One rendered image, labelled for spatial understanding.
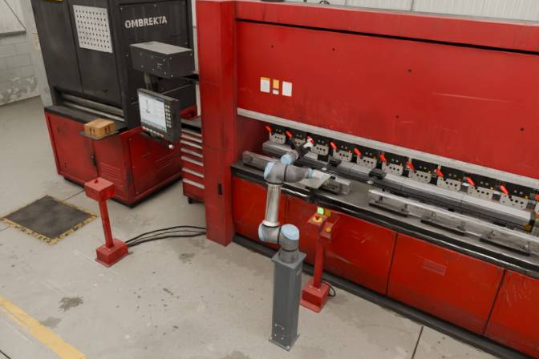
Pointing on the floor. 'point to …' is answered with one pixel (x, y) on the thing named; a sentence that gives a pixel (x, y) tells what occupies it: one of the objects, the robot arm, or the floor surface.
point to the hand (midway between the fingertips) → (305, 143)
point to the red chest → (192, 163)
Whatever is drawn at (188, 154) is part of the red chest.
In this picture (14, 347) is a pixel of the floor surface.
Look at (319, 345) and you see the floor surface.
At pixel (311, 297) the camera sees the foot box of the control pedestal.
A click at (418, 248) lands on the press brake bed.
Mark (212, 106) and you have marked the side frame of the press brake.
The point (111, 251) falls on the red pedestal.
